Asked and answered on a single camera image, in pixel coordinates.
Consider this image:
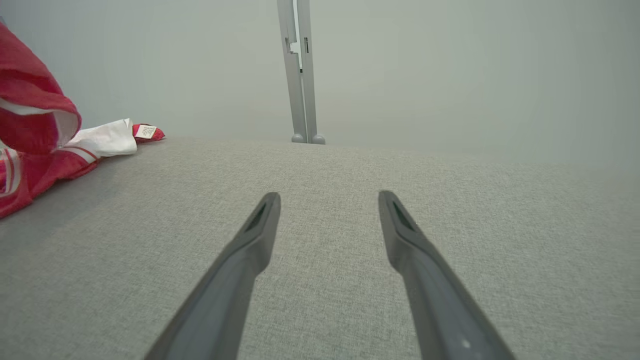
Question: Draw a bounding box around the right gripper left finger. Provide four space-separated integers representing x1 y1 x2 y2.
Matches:
145 192 281 360

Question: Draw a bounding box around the red white basketball jersey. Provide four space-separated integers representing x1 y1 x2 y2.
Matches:
0 20 166 220

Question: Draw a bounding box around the grey fabric sofa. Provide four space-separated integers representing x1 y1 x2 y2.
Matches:
0 137 640 360

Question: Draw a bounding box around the grey metal stand pole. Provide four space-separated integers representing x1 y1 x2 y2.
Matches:
276 0 326 145

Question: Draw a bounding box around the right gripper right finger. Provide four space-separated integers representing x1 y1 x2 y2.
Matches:
378 190 516 360

